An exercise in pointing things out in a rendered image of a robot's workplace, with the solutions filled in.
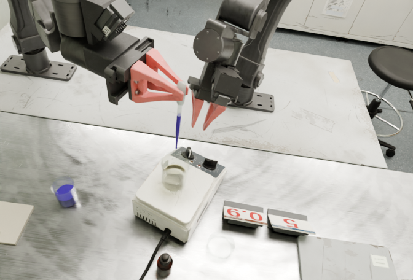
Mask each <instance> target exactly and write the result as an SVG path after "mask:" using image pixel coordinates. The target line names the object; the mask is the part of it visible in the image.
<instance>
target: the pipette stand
mask: <svg viewBox="0 0 413 280"><path fill-rule="evenodd" d="M33 210H34V206H32V205H27V204H18V203H9V202H4V201H0V243H1V244H10V245H15V246H16V245H17V243H18V240H19V239H20V237H21V235H22V233H23V231H24V229H25V226H26V224H27V222H28V220H29V218H30V216H31V214H32V212H33Z"/></svg>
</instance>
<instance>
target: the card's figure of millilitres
mask: <svg viewBox="0 0 413 280"><path fill-rule="evenodd" d="M225 211H226V215H227V216H233V217H239V218H243V219H249V220H255V221H260V222H265V219H264V216H263V214H260V213H256V212H250V211H244V210H240V209H234V208H228V207H225Z"/></svg>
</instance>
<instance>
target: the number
mask: <svg viewBox="0 0 413 280"><path fill-rule="evenodd" d="M270 218H271V220H272V223H273V224H275V225H281V226H285V227H291V228H298V229H301V230H308V231H313V230H312V229H311V227H310V225H309V224H308V223H307V222H303V221H298V220H293V219H286V218H282V217H276V216H270Z"/></svg>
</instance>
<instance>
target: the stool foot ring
mask: <svg viewBox="0 0 413 280"><path fill-rule="evenodd" d="M361 92H362V93H365V94H366V104H367V105H366V108H367V110H368V106H369V98H368V94H370V95H372V96H375V97H378V95H377V94H374V93H371V92H369V91H365V90H361ZM381 100H382V101H384V102H386V103H387V104H388V105H389V106H390V107H391V108H392V109H393V110H394V111H395V112H396V113H397V115H398V117H399V119H400V128H397V127H395V126H394V125H392V124H391V123H389V122H387V121H386V120H384V119H383V118H381V117H379V116H378V115H376V114H377V113H382V109H377V110H376V111H375V112H371V111H369V110H368V113H369V116H370V119H373V118H374V117H375V118H377V119H379V120H381V121H382V122H384V123H386V124H387V125H389V126H391V127H392V128H394V129H396V130H398V131H397V132H396V133H393V134H389V135H380V134H376V136H377V137H380V138H389V137H393V136H396V135H397V134H399V133H400V132H401V130H402V129H403V119H402V116H401V114H400V113H399V112H398V110H397V109H396V108H395V107H394V106H393V105H392V104H391V103H390V102H388V101H387V100H386V99H384V98H382V99H381Z"/></svg>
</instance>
